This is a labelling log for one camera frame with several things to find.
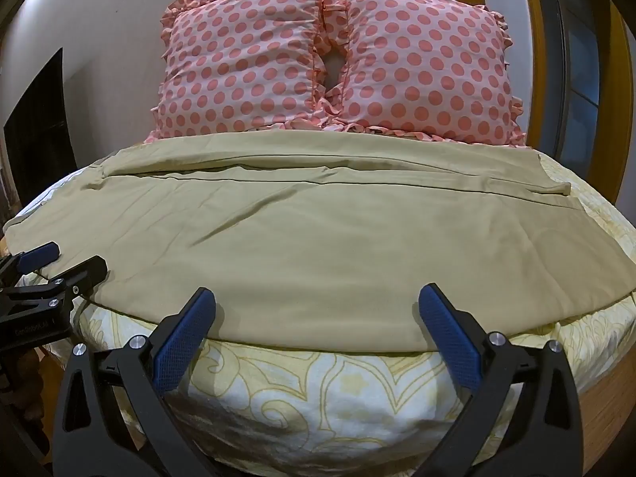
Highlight pink polka dot pillow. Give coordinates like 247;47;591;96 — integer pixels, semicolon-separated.
145;0;343;143
318;0;528;146

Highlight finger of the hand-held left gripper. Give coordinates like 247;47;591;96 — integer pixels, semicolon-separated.
0;241;61;279
0;255;109;309

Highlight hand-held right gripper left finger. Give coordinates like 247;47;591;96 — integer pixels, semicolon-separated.
52;287;217;477

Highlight wooden bed frame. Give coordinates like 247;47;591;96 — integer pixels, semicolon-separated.
571;358;636;477

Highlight yellow patterned bed sheet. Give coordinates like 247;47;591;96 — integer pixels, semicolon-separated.
0;151;636;477

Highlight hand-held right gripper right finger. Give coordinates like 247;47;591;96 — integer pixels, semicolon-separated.
418;283;583;477

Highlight beige pants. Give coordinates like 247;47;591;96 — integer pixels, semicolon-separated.
2;130;636;353

